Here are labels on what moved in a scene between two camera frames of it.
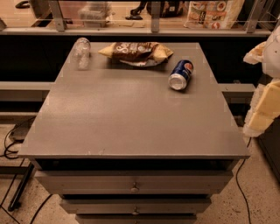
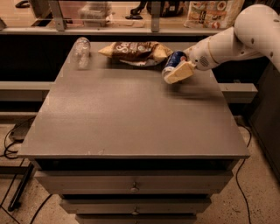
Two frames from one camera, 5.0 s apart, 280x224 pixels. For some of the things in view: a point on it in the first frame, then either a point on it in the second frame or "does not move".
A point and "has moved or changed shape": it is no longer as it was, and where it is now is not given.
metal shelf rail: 155,31 does not move
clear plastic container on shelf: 94,14 does not move
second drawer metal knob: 136,213 does not move
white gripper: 272,55 → 199,59
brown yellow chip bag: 137,53 does not move
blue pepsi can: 178,79 has moved or changed shape
